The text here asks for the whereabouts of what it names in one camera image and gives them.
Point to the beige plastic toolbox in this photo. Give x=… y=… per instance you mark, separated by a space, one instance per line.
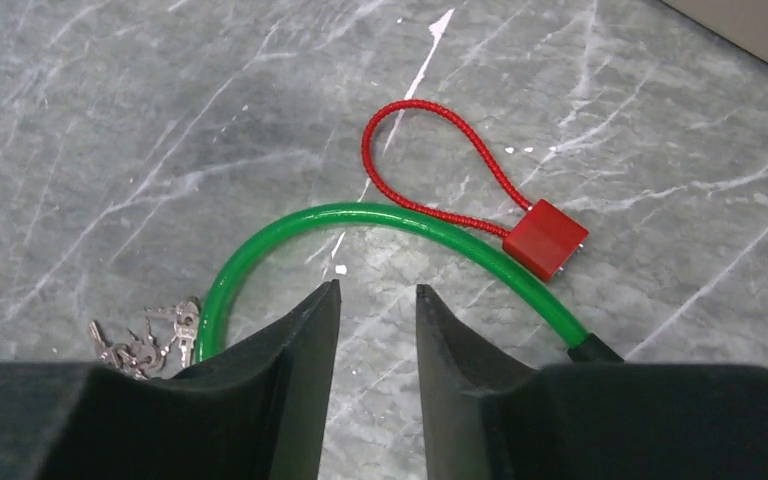
x=742 y=22

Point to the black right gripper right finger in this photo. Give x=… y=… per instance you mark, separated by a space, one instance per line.
x=488 y=416

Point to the silver key bunch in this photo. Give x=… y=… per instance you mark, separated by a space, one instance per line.
x=145 y=353

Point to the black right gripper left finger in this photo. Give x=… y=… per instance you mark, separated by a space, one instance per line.
x=255 y=411

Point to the red cable lock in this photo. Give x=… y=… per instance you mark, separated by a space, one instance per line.
x=542 y=241

